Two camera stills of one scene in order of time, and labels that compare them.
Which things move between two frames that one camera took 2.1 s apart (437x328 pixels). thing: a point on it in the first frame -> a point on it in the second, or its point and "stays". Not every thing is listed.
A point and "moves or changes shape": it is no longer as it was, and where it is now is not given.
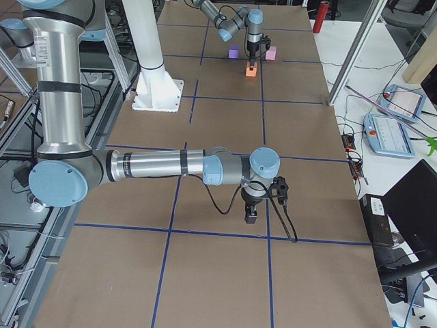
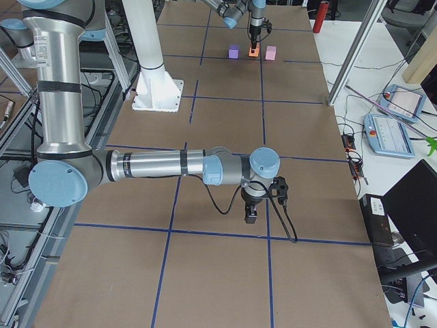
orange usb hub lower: x=356 y=169 stays
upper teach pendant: x=403 y=102 stays
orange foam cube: x=250 y=72 moves or changes shape
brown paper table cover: x=167 y=252 stays
